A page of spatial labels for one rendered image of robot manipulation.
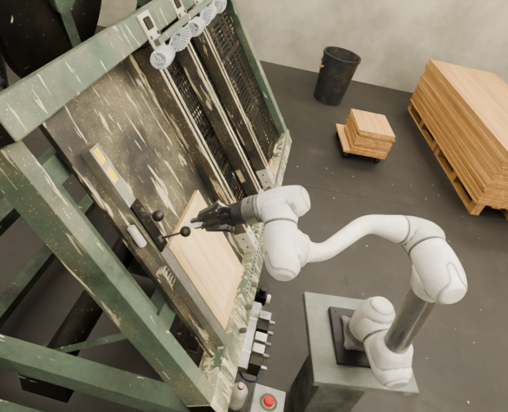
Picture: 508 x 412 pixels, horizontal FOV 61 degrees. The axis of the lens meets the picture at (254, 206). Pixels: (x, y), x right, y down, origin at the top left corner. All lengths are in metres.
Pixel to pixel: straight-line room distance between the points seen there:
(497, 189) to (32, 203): 4.52
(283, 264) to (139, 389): 0.88
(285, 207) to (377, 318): 0.90
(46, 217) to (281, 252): 0.63
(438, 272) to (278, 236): 0.54
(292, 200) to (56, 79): 0.72
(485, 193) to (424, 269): 3.57
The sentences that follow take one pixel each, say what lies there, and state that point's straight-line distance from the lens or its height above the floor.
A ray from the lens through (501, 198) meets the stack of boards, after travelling 5.16.
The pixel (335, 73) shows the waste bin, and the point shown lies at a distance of 6.02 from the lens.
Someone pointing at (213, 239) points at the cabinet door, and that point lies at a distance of 1.91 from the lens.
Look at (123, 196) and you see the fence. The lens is 1.43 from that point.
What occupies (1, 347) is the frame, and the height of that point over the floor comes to 0.79.
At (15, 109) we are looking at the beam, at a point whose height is 1.88.
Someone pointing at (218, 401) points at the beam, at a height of 0.88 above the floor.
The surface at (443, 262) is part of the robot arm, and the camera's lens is 1.50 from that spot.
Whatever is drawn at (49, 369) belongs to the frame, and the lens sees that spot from 1.92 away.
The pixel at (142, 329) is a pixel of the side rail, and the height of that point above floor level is 1.25.
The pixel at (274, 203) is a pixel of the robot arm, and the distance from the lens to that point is 1.29.
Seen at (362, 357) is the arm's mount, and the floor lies 0.77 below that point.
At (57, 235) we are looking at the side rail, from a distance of 1.26.
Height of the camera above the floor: 2.45
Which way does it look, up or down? 39 degrees down
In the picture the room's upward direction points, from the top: 16 degrees clockwise
